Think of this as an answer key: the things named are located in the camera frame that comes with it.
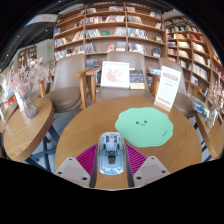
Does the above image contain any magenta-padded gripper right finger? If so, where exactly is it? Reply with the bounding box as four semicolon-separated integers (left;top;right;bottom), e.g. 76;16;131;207
123;143;172;189

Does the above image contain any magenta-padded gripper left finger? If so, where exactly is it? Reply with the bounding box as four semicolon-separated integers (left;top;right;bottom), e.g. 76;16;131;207
54;143;99;189

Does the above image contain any transparent computer mouse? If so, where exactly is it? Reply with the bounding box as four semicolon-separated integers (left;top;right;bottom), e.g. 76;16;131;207
97;131;126;176

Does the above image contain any green round mouse pad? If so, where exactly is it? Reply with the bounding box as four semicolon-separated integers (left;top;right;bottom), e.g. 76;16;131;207
114;106;174;148

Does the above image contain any round wooden side table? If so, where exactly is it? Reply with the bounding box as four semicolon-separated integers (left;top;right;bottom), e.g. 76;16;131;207
2;96;61;173
195;111;224;160

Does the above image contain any glass vase with dried flowers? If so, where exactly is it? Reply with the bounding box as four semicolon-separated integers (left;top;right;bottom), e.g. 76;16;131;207
204;83;224;129
11;57;51;120

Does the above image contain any brown armchair with wooden arms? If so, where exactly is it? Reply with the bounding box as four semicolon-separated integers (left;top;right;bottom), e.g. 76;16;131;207
85;50;156;104
38;53;93;114
151;57;201;119

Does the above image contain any white sign on wooden base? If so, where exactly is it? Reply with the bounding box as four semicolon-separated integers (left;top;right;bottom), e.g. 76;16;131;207
153;64;183;113

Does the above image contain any dark book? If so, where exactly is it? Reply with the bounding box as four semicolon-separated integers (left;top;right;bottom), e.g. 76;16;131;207
129;69;146;90

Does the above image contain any colourful magazine stack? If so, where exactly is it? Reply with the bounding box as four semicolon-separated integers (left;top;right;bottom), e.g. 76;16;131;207
191;94;211;118

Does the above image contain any white framed picture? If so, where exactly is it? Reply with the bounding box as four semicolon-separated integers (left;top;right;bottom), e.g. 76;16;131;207
100;60;131;90

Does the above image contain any small white table sign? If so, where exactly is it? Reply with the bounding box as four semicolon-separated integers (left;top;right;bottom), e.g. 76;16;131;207
13;88;25;112

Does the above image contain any small wooden bookshelf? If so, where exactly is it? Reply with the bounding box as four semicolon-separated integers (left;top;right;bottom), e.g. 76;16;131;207
16;44;38;69

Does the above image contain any wooden bookshelf with books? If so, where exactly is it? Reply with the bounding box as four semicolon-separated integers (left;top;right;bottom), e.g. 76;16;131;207
163;14;224;111
53;3;166;69

